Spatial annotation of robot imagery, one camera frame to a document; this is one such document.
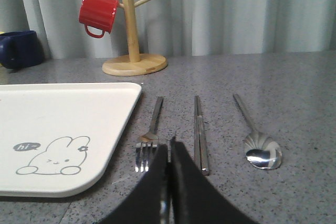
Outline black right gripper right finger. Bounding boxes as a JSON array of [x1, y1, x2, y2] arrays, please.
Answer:
[[170, 136, 255, 223]]

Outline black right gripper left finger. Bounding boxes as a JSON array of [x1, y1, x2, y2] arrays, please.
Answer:
[[100, 145, 168, 223]]

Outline silver metal chopstick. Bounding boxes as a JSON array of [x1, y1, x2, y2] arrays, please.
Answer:
[[196, 95, 210, 176], [194, 95, 202, 170]]

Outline silver metal fork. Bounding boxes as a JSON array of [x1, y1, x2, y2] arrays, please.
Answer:
[[134, 97, 164, 173]]

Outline silver metal spoon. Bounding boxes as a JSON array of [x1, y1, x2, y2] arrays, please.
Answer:
[[233, 94, 282, 170]]

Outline cream rabbit print tray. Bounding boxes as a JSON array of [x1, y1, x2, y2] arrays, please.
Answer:
[[1, 82, 141, 198]]

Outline wooden mug tree stand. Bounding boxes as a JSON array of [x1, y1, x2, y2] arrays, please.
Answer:
[[102, 0, 168, 77]]

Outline grey curtain backdrop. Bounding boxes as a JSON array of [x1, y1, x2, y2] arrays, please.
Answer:
[[1, 0, 335, 59]]

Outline red ribbed mug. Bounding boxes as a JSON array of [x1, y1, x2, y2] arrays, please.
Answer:
[[79, 0, 119, 38]]

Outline navy blue mug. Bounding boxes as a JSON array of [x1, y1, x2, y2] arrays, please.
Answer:
[[1, 30, 45, 69]]

